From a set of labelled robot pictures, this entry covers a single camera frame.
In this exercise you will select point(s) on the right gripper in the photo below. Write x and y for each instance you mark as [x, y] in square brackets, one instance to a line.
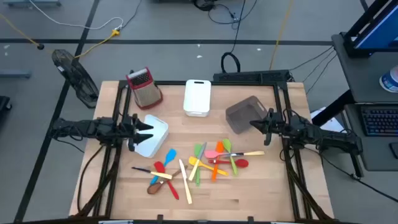
[278, 126]

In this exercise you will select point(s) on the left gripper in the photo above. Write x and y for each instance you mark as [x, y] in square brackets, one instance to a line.
[129, 130]

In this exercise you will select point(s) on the blue silicone spatula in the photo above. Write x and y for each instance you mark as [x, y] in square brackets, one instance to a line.
[170, 154]

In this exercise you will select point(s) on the green silicone spoon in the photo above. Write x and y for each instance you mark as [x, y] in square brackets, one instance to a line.
[227, 144]

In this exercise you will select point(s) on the red silicone spoon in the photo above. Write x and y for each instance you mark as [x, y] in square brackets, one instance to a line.
[242, 163]

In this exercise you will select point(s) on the yellow silicone spatula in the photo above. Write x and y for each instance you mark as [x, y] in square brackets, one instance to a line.
[193, 160]

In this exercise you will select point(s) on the pink silicone spatula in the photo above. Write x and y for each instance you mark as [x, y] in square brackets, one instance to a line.
[211, 154]

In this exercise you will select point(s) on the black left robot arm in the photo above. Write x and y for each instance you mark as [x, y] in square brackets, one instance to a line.
[93, 127]

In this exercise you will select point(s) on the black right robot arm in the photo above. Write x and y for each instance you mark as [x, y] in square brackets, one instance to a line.
[326, 135]

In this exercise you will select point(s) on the large white plastic bin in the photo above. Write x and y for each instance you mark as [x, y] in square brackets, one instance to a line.
[155, 133]

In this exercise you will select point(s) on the grey translucent plastic bin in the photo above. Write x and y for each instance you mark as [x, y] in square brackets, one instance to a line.
[242, 116]

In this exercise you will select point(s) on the red metal box grater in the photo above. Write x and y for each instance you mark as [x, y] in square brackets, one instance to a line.
[146, 93]

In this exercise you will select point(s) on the black power box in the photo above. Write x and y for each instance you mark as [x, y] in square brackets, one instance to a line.
[248, 76]

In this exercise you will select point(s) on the small white plastic bin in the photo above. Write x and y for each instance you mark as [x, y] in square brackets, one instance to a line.
[197, 96]

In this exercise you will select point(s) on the white paper sheet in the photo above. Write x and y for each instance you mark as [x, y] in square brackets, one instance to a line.
[332, 126]

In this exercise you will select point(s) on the black floor fan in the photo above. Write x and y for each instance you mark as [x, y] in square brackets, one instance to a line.
[74, 74]

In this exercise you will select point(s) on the grey computer cart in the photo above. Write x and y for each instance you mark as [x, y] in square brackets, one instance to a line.
[367, 74]

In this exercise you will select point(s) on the black backlit keyboard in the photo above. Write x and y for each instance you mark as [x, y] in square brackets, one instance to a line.
[381, 121]

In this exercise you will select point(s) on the black computer mouse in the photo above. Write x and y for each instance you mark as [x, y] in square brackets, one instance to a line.
[395, 150]

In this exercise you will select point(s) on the blue white wipes canister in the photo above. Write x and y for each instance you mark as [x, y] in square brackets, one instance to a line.
[390, 81]

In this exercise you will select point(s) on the black caster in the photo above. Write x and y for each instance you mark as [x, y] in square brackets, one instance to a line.
[4, 104]

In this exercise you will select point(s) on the black computer monitor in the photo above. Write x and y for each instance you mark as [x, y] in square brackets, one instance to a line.
[379, 31]

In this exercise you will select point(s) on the black frame clip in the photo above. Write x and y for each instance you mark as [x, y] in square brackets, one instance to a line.
[250, 219]
[160, 218]

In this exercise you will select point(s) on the silver aluminium bracket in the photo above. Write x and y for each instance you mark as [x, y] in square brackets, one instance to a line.
[283, 222]
[116, 222]

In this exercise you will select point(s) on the grey floor rail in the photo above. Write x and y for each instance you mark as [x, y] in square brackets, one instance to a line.
[31, 2]

